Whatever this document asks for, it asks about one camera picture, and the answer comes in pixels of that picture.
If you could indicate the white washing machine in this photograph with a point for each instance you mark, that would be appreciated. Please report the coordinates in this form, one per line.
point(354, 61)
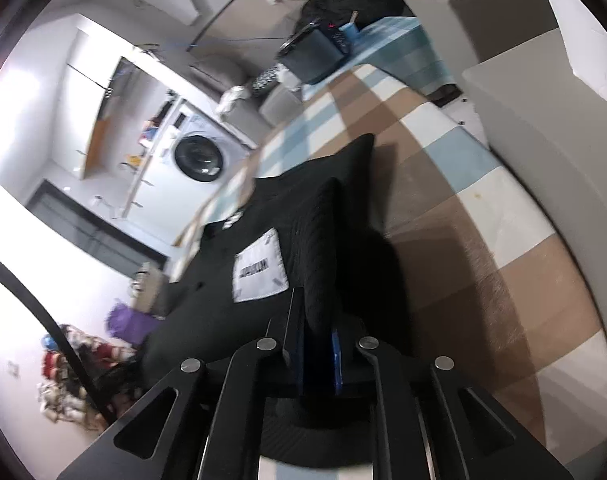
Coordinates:
point(194, 152)

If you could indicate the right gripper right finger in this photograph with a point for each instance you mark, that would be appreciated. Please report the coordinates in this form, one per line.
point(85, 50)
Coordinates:
point(431, 422)

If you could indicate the purple bag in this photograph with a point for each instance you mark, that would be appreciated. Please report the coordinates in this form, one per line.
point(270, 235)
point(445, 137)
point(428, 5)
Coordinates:
point(130, 325)

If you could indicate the black backpack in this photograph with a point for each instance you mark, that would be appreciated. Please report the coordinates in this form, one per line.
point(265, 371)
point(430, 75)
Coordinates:
point(339, 12)

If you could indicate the checkered plaid tablecloth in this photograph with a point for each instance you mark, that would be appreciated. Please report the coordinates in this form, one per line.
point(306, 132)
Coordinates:
point(491, 283)

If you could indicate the grey sofa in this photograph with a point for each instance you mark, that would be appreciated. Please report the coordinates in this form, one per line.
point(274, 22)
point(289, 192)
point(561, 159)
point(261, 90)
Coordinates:
point(251, 106)

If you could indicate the black knit sweater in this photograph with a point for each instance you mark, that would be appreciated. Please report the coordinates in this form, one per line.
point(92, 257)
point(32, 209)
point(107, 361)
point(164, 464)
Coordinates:
point(307, 229)

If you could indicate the grey cardboard box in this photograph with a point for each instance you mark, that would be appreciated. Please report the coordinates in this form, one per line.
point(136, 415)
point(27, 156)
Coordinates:
point(466, 33)

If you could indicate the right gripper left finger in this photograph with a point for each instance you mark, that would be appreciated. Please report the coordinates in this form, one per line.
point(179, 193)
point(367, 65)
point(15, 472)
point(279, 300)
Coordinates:
point(194, 424)

